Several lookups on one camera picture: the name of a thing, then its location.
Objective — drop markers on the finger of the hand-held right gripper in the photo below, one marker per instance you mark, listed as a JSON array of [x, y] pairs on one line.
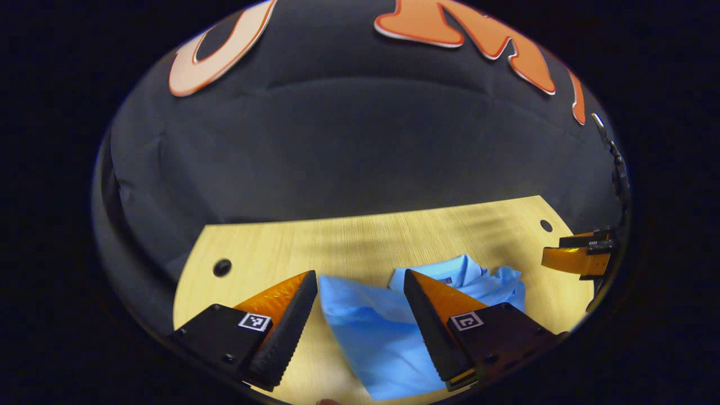
[[574, 260]]

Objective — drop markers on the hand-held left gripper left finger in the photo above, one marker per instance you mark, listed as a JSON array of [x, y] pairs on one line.
[[284, 337]]

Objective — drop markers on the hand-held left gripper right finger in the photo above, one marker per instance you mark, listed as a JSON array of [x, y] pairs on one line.
[[433, 337]]

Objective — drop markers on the light blue T-shirt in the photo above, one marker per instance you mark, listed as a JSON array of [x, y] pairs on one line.
[[377, 337]]

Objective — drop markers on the black backdrop cloth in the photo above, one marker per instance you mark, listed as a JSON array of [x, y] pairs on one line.
[[349, 146]]

